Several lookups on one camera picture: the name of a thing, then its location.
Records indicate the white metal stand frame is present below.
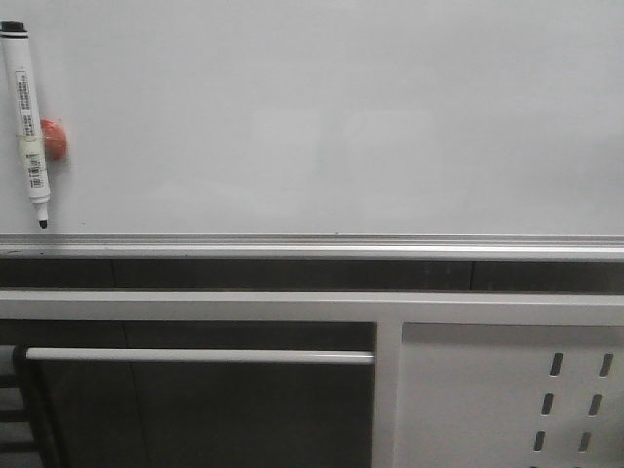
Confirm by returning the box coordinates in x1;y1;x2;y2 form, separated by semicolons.
1;290;623;467

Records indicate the white perforated metal panel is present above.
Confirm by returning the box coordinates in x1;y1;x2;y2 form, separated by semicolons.
395;324;623;467

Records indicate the white whiteboard marker pen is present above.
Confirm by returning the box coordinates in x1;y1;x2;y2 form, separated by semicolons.
1;21;51;230

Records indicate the white horizontal metal rod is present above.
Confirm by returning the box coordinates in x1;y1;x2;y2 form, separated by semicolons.
25;347;375;365

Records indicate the whiteboard with aluminium frame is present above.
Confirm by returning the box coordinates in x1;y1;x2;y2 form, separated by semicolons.
1;1;623;261

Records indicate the red round magnet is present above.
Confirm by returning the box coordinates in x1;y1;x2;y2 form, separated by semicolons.
40;119;68;161

